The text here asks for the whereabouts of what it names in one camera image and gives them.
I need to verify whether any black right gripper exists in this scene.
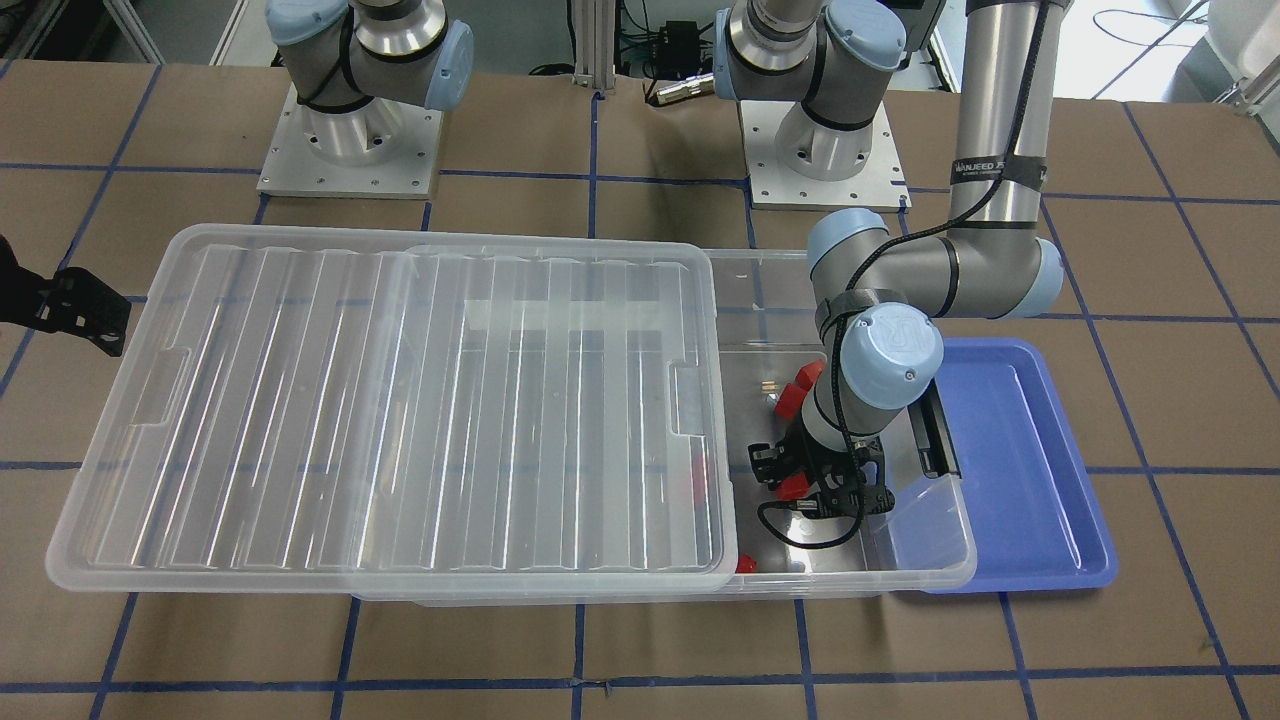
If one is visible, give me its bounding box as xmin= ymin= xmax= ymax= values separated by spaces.
xmin=1 ymin=234 xmax=132 ymax=357

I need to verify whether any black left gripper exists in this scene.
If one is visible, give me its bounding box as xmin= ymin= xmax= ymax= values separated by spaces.
xmin=750 ymin=428 xmax=896 ymax=521

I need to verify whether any clear plastic box lid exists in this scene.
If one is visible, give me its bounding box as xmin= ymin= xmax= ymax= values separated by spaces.
xmin=45 ymin=224 xmax=739 ymax=597

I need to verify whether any red block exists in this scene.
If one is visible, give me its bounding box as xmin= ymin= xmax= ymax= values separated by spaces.
xmin=774 ymin=383 xmax=810 ymax=421
xmin=794 ymin=359 xmax=826 ymax=391
xmin=690 ymin=456 xmax=708 ymax=509
xmin=774 ymin=471 xmax=812 ymax=502

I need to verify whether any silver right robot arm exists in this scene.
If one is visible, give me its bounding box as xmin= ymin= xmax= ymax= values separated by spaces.
xmin=3 ymin=1 xmax=475 ymax=357

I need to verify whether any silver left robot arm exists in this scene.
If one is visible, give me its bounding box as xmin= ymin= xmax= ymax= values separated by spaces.
xmin=710 ymin=1 xmax=1071 ymax=523

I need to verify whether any clear plastic storage box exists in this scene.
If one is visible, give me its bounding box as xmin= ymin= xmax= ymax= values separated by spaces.
xmin=358 ymin=250 xmax=974 ymax=607

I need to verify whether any blue plastic tray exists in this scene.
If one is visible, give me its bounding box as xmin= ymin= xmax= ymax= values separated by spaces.
xmin=890 ymin=338 xmax=1117 ymax=594

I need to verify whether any black box latch handle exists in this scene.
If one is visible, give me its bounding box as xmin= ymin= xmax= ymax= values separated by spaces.
xmin=908 ymin=382 xmax=963 ymax=478

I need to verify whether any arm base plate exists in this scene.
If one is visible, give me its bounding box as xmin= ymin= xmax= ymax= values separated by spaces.
xmin=257 ymin=88 xmax=447 ymax=201
xmin=739 ymin=101 xmax=913 ymax=213

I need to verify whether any aluminium frame post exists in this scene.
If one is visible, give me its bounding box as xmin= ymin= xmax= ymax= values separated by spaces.
xmin=568 ymin=0 xmax=618 ymax=95

